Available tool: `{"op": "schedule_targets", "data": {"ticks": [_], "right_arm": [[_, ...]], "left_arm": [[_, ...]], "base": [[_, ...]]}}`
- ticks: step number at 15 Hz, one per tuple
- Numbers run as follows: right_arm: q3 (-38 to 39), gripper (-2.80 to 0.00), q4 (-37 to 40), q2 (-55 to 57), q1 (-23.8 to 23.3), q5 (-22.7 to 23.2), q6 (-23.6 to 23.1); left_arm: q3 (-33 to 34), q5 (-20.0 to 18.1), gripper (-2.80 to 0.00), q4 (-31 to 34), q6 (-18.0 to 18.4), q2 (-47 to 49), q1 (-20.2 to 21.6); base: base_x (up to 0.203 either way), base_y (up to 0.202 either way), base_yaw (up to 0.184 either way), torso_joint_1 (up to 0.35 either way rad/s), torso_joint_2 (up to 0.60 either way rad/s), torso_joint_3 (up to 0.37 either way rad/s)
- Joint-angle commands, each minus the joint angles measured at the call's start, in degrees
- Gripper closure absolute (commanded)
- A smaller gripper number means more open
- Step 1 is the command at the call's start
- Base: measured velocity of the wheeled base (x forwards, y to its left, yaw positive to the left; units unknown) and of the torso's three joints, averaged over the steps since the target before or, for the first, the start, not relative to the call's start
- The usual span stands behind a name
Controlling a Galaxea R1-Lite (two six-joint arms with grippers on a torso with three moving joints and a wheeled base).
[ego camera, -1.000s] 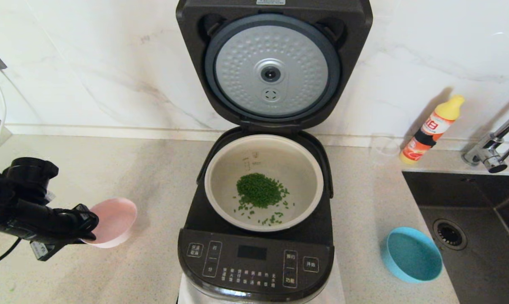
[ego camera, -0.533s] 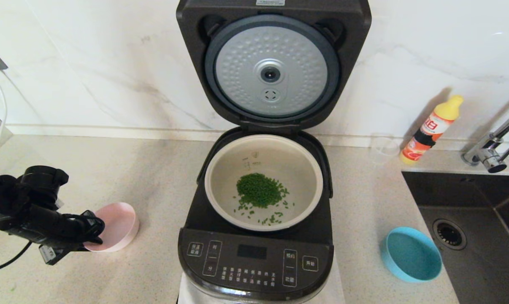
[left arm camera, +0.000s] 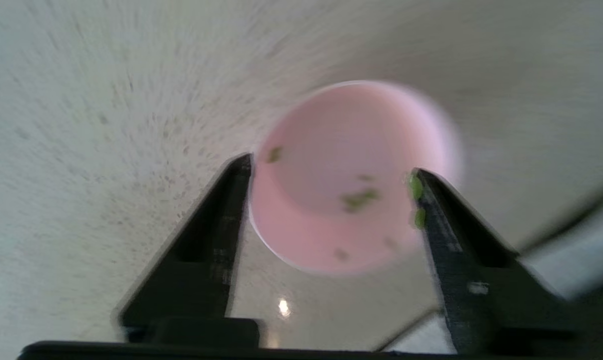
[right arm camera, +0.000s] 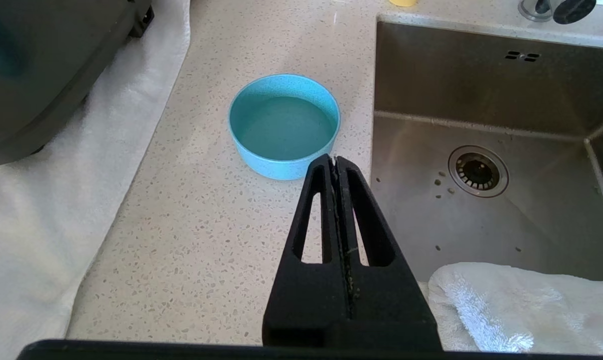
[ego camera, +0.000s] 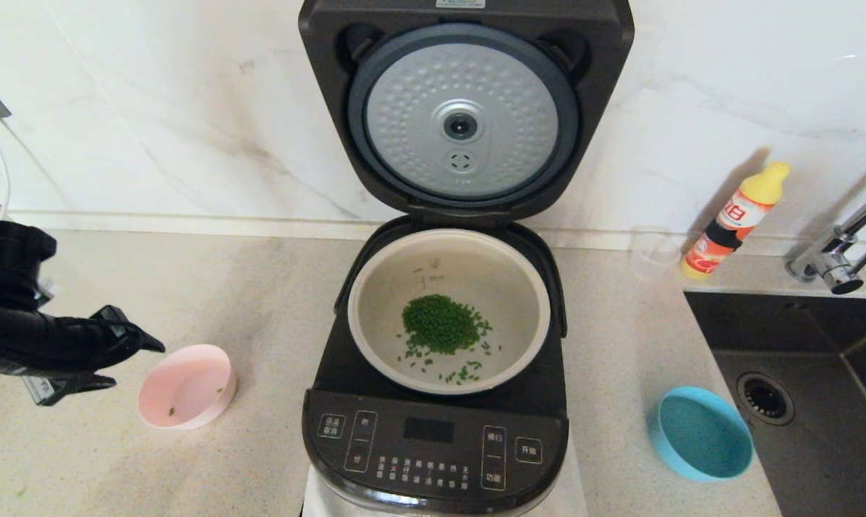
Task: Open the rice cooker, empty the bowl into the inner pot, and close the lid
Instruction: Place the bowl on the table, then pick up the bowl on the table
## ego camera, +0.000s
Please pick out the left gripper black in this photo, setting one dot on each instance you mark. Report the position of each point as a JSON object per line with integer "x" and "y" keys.
{"x": 67, "y": 345}

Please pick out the pink bowl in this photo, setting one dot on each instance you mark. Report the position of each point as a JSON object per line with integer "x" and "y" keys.
{"x": 189, "y": 388}

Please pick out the green pellets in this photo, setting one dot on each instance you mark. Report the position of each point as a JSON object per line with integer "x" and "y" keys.
{"x": 440, "y": 327}

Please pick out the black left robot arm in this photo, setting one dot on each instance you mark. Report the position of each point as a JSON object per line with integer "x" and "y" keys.
{"x": 9, "y": 266}

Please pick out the black rice cooker body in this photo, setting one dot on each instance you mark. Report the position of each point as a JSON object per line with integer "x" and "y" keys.
{"x": 433, "y": 438}

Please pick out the beige inner pot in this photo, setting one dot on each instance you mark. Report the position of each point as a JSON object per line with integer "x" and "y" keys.
{"x": 505, "y": 287}

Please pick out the light blue bowl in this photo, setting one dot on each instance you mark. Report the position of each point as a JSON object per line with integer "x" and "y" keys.
{"x": 699, "y": 438}

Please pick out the clear plastic cup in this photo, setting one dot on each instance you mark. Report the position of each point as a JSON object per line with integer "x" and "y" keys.
{"x": 655, "y": 258}

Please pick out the orange bottle with yellow cap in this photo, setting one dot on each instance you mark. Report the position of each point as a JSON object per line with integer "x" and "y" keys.
{"x": 727, "y": 222}

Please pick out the round sink drain strainer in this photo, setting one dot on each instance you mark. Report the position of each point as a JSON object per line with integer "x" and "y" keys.
{"x": 765, "y": 399}

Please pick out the stainless steel sink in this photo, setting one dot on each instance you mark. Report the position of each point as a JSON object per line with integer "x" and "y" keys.
{"x": 821, "y": 467}

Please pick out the chrome faucet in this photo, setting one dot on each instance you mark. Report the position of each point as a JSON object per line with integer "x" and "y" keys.
{"x": 831, "y": 266}

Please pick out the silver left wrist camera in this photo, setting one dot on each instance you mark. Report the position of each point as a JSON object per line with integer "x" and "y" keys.
{"x": 45, "y": 291}

